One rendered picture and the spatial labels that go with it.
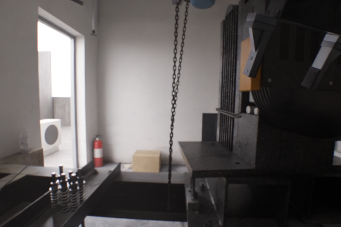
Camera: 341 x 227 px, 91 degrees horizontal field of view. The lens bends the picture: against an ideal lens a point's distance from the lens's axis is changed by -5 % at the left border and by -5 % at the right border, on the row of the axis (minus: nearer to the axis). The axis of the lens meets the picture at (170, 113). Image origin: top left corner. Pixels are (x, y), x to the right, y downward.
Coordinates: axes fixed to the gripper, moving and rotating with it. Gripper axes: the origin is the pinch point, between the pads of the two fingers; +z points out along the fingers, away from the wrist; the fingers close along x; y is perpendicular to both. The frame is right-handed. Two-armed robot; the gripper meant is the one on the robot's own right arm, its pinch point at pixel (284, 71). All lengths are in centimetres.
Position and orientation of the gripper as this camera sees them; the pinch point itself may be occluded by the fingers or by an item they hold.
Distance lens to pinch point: 40.3
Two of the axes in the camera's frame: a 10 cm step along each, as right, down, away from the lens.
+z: -1.8, 8.7, 4.6
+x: 9.8, 1.4, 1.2
